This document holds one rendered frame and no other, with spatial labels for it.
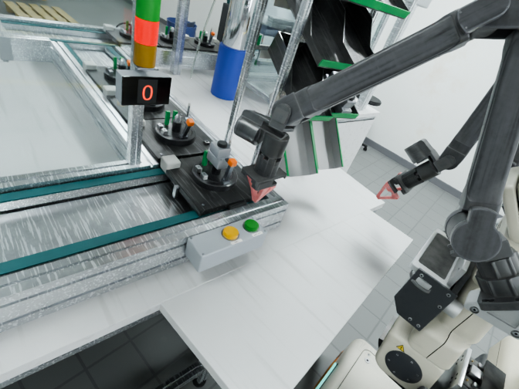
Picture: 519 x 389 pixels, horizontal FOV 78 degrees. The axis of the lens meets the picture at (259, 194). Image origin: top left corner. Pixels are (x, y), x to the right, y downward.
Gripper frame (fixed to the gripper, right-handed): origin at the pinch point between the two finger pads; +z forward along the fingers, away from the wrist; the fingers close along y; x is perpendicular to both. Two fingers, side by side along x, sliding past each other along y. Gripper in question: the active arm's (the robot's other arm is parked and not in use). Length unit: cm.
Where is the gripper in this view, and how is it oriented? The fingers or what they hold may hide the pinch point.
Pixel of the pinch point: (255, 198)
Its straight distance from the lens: 83.6
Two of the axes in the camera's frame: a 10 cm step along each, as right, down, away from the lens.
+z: -2.7, 7.6, 5.9
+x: 6.1, 6.1, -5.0
